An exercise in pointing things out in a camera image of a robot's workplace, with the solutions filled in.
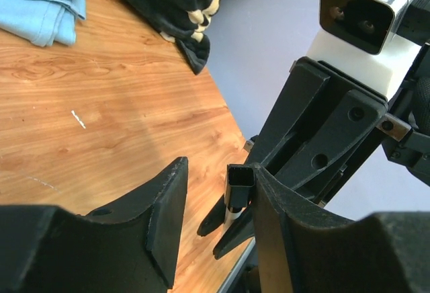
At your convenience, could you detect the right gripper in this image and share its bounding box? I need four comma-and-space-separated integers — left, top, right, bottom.
213, 0, 430, 261

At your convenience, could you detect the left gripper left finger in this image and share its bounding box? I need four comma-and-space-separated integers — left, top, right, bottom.
1, 157, 188, 292

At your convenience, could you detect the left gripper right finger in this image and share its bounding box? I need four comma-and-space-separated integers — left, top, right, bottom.
251, 164, 429, 292

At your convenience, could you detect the light blue cloth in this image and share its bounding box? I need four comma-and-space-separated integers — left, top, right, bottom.
1, 0, 86, 47

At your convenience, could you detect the black marker pen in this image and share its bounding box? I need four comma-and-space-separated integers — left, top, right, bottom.
222, 164, 255, 235

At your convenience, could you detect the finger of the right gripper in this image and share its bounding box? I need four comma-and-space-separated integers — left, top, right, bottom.
196, 56, 332, 237

